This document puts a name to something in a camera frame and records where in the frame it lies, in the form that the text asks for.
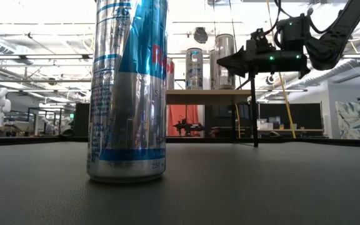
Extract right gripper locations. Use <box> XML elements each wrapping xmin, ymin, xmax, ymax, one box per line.
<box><xmin>216</xmin><ymin>39</ymin><xmax>311</xmax><ymax>79</ymax></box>

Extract slim silver can red print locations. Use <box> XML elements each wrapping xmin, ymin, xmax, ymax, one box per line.
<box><xmin>214</xmin><ymin>33</ymin><xmax>236</xmax><ymax>91</ymax></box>

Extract silver Celsius can orange print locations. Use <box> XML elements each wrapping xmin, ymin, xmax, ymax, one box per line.
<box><xmin>209</xmin><ymin>49</ymin><xmax>216</xmax><ymax>91</ymax></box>

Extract silver Celsius can blue print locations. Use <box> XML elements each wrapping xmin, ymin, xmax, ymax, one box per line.
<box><xmin>184</xmin><ymin>47</ymin><xmax>204</xmax><ymax>91</ymax></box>

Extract wooden shelf black metal legs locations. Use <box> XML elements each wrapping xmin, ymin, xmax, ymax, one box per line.
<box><xmin>166</xmin><ymin>77</ymin><xmax>259</xmax><ymax>148</ymax></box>

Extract orange fabric panel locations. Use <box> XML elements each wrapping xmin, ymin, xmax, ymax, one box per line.
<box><xmin>166</xmin><ymin>104</ymin><xmax>204</xmax><ymax>138</ymax></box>

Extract small black robot device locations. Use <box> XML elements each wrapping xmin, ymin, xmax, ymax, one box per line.
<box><xmin>172</xmin><ymin>117</ymin><xmax>205</xmax><ymax>136</ymax></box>

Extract Red Bull Sugarfree can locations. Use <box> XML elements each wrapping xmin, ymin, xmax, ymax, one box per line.
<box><xmin>86</xmin><ymin>0</ymin><xmax>169</xmax><ymax>184</ymax></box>

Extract black table mat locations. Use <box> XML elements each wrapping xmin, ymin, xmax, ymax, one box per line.
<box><xmin>0</xmin><ymin>141</ymin><xmax>360</xmax><ymax>225</ymax></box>

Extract white teal patterned tarp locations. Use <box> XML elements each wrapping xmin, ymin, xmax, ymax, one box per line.
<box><xmin>335</xmin><ymin>99</ymin><xmax>360</xmax><ymax>141</ymax></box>

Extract black box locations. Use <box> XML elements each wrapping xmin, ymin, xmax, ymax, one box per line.
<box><xmin>73</xmin><ymin>102</ymin><xmax>91</xmax><ymax>138</ymax></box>

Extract short yellow cable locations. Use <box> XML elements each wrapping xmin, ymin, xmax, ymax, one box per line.
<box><xmin>234</xmin><ymin>102</ymin><xmax>241</xmax><ymax>139</ymax></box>

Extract long yellow cable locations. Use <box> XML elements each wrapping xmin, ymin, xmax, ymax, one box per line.
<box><xmin>266</xmin><ymin>0</ymin><xmax>297</xmax><ymax>139</ymax></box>

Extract silver ventilation duct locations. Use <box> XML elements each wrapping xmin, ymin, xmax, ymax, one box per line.
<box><xmin>304</xmin><ymin>62</ymin><xmax>360</xmax><ymax>83</ymax></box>

